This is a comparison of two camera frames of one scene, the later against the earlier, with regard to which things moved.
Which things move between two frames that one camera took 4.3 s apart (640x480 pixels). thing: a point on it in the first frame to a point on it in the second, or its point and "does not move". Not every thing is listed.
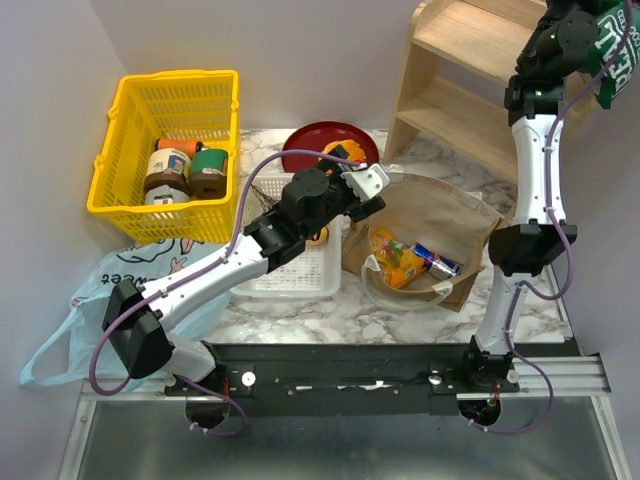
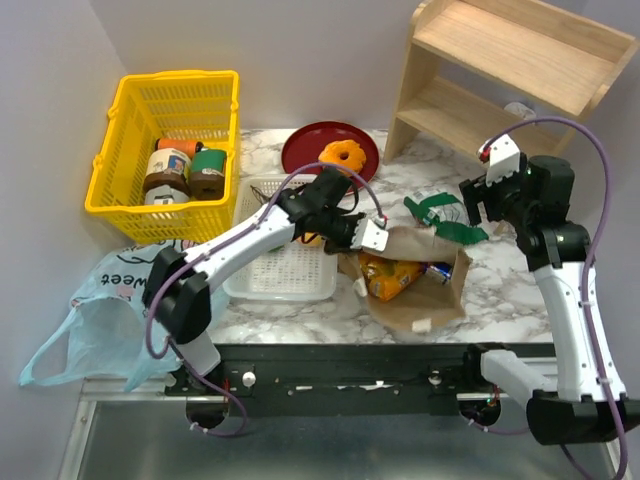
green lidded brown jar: [208, 177] does not move
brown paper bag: [447, 218] to [430, 300]
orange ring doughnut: [356, 152] does not move
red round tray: [316, 135] does not move
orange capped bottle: [191, 147] does not move
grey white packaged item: [164, 194] does not move
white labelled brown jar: [168, 167] does not move
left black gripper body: [348, 203] to [340, 232]
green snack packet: [618, 37] to [445, 213]
